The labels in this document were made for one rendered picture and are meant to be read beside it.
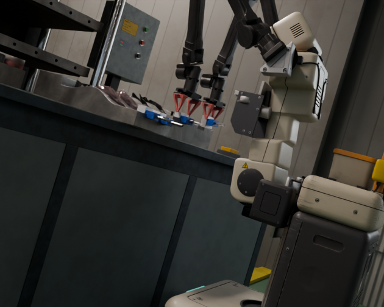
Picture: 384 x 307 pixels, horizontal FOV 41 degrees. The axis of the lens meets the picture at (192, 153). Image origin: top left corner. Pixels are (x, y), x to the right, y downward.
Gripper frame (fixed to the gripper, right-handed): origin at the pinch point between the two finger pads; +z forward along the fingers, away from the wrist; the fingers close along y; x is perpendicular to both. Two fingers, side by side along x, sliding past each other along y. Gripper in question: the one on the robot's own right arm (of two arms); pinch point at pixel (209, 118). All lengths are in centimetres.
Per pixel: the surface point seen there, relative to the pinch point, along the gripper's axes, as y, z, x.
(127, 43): 5, -33, -73
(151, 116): 57, 10, 25
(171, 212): 23, 45, 14
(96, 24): 32, -34, -67
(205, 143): 12.6, 12.6, 13.3
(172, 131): 34.0, 12.2, 13.4
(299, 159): -190, -3, -64
